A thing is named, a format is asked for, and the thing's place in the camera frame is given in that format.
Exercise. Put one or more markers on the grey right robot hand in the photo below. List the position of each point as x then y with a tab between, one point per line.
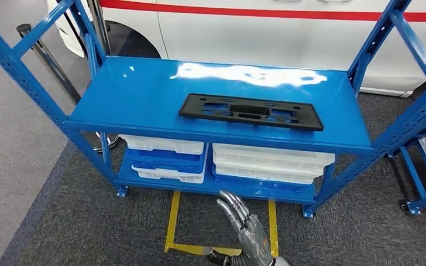
251	238

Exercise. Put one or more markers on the black plastic plate bracket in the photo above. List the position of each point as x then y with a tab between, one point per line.
191	110

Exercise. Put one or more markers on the blue wheeled shelf rack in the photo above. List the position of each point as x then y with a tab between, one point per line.
413	172

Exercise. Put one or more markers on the blue metal shelf rack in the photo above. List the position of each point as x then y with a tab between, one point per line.
143	91

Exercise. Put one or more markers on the white car red stripe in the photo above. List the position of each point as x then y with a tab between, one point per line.
235	36

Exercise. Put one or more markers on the black chrome stanchion post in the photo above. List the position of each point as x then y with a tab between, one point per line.
47	58

